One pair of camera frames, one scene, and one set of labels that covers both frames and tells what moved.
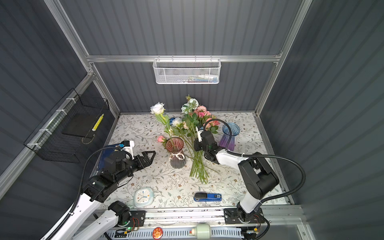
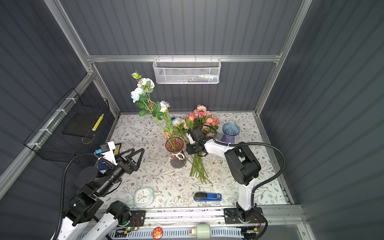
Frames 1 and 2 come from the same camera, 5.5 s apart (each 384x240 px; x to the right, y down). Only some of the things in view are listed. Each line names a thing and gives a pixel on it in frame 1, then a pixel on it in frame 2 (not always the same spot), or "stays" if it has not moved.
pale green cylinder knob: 202,231 stays
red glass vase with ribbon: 175,145 stays
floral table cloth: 180,187 stays
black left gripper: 147,161 to 131,166
